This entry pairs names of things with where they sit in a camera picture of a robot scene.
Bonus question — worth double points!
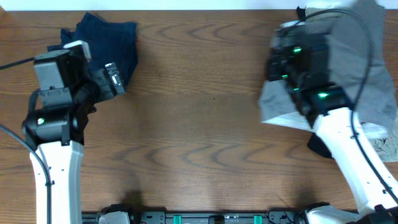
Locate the grey shorts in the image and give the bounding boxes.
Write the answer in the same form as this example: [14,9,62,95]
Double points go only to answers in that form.
[259,1,397,132]

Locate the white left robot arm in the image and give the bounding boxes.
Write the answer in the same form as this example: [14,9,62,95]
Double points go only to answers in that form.
[22,62,125,223]

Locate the navy blue folded shorts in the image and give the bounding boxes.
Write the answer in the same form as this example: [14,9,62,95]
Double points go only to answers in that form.
[47,12,138,85]

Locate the khaki beige shorts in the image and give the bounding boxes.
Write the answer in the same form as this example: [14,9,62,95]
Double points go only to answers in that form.
[306,1,397,162]

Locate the black garment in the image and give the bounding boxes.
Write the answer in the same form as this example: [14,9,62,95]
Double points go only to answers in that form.
[296,7,332,159]

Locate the white garment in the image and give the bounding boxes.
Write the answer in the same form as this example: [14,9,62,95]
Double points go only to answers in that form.
[361,122,389,139]

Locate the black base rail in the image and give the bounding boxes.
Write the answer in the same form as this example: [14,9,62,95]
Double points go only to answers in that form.
[82,203,307,224]

